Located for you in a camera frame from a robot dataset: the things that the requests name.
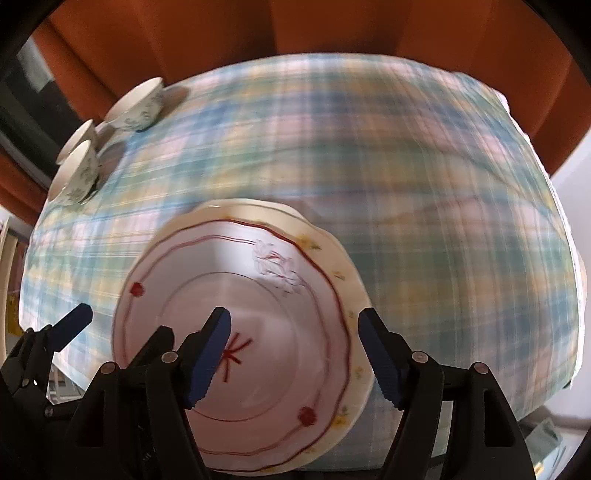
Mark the pale green cloth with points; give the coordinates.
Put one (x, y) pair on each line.
(547, 434)

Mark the small red trimmed plate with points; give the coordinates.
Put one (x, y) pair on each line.
(277, 323)

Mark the white plate with red rim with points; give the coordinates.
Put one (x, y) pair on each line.
(345, 281)

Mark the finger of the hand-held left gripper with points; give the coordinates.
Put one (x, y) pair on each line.
(71, 325)
(152, 344)

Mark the orange curtain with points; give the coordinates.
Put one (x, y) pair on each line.
(18, 184)
(323, 27)

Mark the round yellow flower plate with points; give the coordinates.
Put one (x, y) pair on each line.
(258, 203)

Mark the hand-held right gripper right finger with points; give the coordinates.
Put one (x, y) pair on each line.
(378, 360)

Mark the white blue flower bowl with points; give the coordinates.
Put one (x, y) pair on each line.
(74, 138)
(138, 110)
(78, 177)

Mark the white shelf unit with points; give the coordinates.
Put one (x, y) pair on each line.
(5, 258)

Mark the dark glass window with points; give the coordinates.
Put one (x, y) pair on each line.
(37, 92)

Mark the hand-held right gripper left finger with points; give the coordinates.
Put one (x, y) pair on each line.
(210, 355)

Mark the pastel plaid tablecloth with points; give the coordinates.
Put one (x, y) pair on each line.
(369, 184)

